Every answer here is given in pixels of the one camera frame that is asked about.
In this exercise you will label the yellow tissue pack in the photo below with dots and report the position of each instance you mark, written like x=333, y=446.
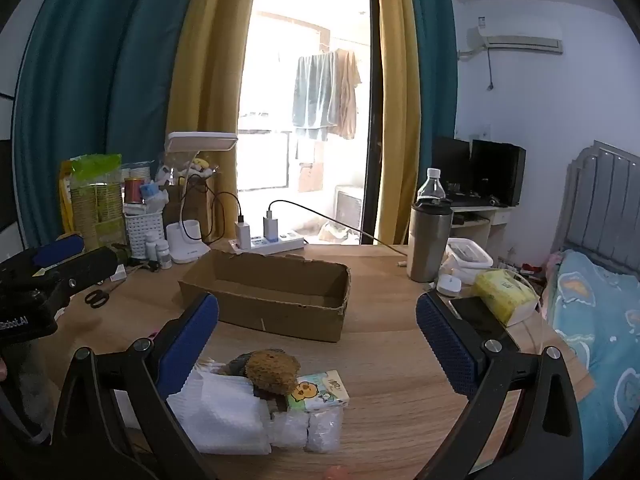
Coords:
x=502, y=292

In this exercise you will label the brown paper bag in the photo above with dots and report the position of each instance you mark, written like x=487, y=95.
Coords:
x=197, y=205

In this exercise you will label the small white round device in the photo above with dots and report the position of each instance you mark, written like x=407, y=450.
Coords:
x=448, y=285

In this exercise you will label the white computer desk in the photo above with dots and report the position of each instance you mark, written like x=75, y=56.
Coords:
x=492, y=220

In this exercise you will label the white power strip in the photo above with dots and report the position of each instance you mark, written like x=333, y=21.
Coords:
x=280, y=246

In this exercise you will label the steel tumbler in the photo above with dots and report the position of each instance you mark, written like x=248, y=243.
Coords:
x=427, y=245

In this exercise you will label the black scissors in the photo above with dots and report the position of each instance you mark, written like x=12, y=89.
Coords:
x=97, y=297

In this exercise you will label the grey padded headboard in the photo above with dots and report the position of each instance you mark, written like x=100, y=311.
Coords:
x=595, y=210

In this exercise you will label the black phone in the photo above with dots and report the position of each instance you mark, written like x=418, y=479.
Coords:
x=480, y=317

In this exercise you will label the white waffle cloth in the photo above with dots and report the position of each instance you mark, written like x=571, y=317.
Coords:
x=225, y=410

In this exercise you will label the brown cardboard box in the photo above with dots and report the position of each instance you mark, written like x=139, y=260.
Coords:
x=280, y=320

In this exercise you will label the person's right hand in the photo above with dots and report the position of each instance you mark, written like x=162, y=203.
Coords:
x=337, y=474

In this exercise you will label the bag of cotton swabs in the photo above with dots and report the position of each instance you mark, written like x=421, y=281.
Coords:
x=310, y=430

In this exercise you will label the yellow curtain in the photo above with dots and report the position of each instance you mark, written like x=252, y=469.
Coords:
x=215, y=60
x=397, y=110

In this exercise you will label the black computer monitor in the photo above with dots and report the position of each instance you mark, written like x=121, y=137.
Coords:
x=497, y=170
x=450, y=160

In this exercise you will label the yellow plush toy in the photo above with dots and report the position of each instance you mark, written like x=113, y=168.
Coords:
x=201, y=164

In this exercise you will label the green and yellow packet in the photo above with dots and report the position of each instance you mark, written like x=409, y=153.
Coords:
x=92, y=200

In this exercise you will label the red can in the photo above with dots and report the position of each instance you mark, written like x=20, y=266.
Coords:
x=133, y=191

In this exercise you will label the blue printed blanket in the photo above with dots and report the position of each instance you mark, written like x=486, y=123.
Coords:
x=595, y=320

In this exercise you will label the teal curtain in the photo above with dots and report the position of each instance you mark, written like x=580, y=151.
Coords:
x=437, y=60
x=100, y=70

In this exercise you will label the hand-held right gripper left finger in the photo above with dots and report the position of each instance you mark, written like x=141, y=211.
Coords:
x=192, y=340

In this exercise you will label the white perforated basket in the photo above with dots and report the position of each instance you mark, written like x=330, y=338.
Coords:
x=142, y=230

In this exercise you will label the hanging tan towel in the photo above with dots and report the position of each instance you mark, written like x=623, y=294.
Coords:
x=347, y=95

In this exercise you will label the white lidded storage box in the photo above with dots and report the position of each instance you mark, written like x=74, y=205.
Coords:
x=470, y=255

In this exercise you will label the hanging blue-grey towel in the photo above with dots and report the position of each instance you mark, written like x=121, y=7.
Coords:
x=312, y=90

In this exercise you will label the clear water bottle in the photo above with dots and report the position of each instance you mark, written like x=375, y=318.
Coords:
x=431, y=187

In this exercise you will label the white air conditioner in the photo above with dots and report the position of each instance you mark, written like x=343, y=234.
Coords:
x=515, y=37

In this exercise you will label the black door frame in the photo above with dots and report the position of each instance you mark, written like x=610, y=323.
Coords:
x=372, y=110

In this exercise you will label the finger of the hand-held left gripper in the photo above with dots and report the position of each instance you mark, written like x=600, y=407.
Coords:
x=90, y=262
x=57, y=250

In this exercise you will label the white pill bottle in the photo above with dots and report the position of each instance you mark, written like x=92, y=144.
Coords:
x=163, y=255
x=151, y=247

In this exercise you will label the dark grey cloth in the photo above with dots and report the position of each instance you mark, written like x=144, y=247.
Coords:
x=235, y=365

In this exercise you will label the duck print tissue pack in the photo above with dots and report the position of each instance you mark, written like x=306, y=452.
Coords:
x=317, y=390

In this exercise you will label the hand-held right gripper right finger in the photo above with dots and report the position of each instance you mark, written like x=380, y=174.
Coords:
x=445, y=345

